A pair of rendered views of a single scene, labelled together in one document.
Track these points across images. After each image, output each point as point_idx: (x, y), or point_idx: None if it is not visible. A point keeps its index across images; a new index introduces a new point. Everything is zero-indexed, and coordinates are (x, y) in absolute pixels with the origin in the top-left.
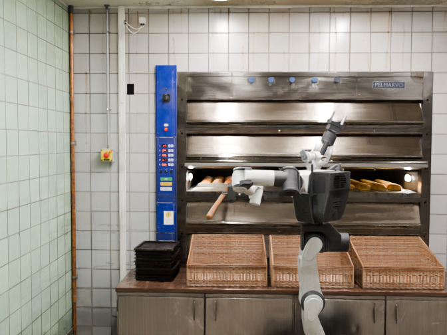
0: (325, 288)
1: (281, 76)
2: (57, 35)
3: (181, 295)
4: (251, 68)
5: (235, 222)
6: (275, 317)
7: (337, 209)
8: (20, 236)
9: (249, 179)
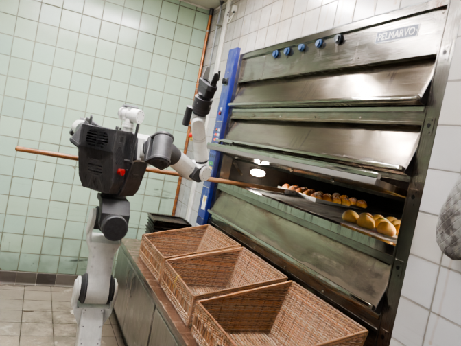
0: (174, 311)
1: (294, 44)
2: (180, 32)
3: (129, 261)
4: (277, 40)
5: (227, 221)
6: (145, 319)
7: (99, 175)
8: (75, 170)
9: (71, 128)
